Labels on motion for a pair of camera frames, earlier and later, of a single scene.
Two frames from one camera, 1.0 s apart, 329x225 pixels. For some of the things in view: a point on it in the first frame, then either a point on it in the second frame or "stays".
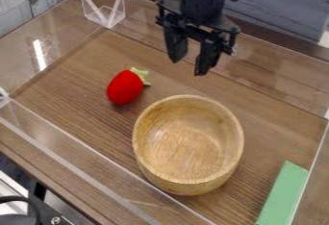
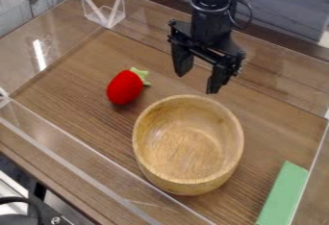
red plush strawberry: (125, 86) stays
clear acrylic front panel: (62, 181) stays
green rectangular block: (283, 195) stays
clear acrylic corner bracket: (106, 15) stays
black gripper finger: (177, 42) to (183, 60)
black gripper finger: (209, 56) to (220, 77)
